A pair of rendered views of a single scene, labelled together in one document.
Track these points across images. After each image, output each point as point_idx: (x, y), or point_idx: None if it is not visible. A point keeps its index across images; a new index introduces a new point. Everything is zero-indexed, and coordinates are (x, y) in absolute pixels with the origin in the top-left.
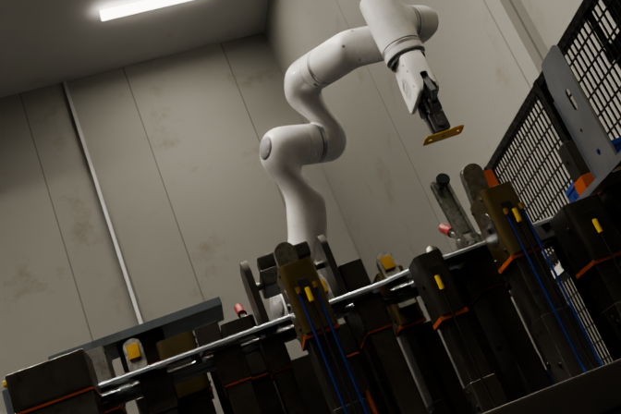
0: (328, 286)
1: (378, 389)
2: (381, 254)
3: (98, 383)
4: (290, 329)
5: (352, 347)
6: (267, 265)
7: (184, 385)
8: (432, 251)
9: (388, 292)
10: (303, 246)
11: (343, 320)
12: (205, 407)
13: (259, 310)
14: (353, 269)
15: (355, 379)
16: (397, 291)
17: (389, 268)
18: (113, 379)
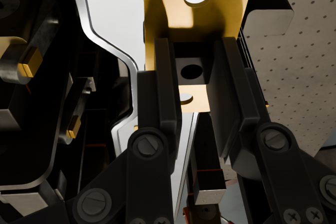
0: (70, 119)
1: (74, 20)
2: (22, 79)
3: (201, 175)
4: (135, 118)
5: (96, 60)
6: (58, 200)
7: (108, 161)
8: (292, 17)
9: (136, 44)
10: (42, 188)
11: (86, 82)
12: (104, 139)
13: (82, 163)
14: (18, 108)
15: (242, 47)
16: (121, 33)
17: (41, 55)
18: (185, 177)
